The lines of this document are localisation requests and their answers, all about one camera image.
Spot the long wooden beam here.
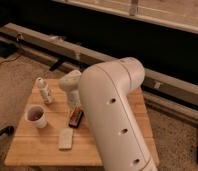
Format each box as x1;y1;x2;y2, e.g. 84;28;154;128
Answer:
0;23;198;106

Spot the dark brown eraser block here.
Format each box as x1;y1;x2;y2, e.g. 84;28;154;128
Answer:
69;107;84;128

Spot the beige rectangular sponge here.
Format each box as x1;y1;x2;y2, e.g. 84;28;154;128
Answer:
58;128;73;150

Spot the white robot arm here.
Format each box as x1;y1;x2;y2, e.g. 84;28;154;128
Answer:
59;57;157;171

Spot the black cable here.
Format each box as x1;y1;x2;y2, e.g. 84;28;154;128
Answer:
0;53;23;75

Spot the white paper cup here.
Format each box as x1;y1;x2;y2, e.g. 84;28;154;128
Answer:
25;105;47;128

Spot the white plastic bottle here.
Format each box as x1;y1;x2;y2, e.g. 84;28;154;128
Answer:
36;77;53;104

